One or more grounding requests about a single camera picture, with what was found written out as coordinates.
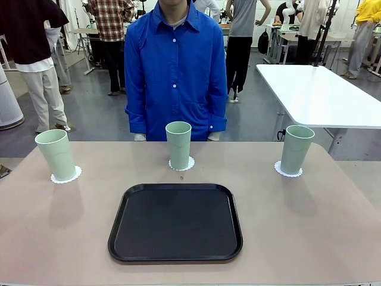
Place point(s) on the seated person in black shirt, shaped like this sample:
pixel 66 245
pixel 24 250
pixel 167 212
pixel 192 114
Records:
pixel 279 13

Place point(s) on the person in plaid shirt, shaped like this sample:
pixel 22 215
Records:
pixel 111 18

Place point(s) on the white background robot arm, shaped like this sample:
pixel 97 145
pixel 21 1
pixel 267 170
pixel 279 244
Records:
pixel 286 16

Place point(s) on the black stand pole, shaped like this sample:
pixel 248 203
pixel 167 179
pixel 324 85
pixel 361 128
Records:
pixel 324 35

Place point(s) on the white table with grey legs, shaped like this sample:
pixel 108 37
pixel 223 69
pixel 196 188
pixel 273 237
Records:
pixel 321 95

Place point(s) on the grey desk with slanted legs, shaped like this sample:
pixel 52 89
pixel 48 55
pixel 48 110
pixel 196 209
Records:
pixel 84 31

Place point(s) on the pale green tall cup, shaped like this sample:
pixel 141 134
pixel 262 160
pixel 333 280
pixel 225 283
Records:
pixel 56 158
pixel 297 152
pixel 178 149

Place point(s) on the white cylindrical appliance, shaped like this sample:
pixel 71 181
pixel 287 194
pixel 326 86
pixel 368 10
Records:
pixel 7 101

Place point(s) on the person in cream coat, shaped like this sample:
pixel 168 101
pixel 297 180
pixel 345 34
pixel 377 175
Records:
pixel 311 18

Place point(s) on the person's right forearm blue sleeve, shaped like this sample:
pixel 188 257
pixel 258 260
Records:
pixel 135 113

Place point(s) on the person's left forearm blue sleeve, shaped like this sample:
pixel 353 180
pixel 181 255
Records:
pixel 217 113

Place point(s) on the person in blue shirt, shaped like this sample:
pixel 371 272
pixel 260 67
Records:
pixel 175 59

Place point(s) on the black plastic tray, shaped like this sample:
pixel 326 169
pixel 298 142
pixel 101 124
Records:
pixel 178 226

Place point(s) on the grey background desk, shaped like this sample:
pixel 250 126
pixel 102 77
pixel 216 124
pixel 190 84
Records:
pixel 288 35

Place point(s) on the person in black top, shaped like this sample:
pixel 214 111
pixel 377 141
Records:
pixel 26 29

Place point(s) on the black hanging backpack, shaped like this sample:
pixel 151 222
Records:
pixel 263 41

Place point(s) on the person in yellow top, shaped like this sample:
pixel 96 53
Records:
pixel 369 12

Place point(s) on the white paper doily coaster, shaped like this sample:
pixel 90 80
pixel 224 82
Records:
pixel 192 164
pixel 277 168
pixel 78 172

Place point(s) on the person in grey t-shirt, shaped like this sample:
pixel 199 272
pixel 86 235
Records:
pixel 242 18

